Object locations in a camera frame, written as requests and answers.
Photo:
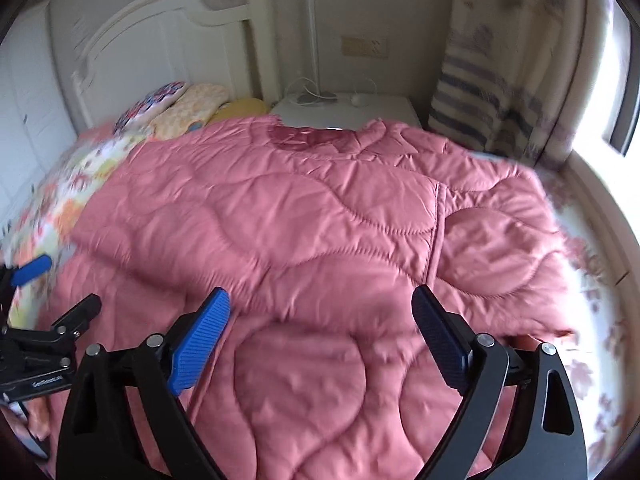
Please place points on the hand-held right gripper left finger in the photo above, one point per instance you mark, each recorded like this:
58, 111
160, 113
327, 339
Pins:
200, 340

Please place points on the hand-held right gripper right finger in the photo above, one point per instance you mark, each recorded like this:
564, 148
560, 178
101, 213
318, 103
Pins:
442, 347

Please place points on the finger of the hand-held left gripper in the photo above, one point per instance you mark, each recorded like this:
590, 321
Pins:
32, 267
75, 316

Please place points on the pink quilted jacket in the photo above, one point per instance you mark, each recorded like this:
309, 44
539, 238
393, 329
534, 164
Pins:
325, 220

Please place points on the floral blanket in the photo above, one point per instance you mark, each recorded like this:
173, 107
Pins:
75, 185

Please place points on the white wardrobe door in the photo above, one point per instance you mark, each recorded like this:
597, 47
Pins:
30, 110

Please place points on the colourful patterned pillow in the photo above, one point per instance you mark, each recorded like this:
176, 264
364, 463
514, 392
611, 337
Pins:
150, 102

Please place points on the pale floral pillow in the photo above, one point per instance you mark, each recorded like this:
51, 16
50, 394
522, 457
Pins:
195, 105

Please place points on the yellow pillow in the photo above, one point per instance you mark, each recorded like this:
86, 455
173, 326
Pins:
240, 109

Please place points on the white nightstand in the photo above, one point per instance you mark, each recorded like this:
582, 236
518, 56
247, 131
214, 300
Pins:
385, 110

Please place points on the white bed headboard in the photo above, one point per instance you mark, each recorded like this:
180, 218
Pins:
150, 50

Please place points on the striped printed curtain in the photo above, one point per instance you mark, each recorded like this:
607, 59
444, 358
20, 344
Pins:
480, 85

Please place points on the window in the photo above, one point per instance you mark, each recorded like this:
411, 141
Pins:
620, 85

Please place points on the white pole lamp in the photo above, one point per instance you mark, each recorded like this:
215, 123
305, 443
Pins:
313, 35

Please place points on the beige wall socket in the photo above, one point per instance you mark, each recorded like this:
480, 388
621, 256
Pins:
364, 46

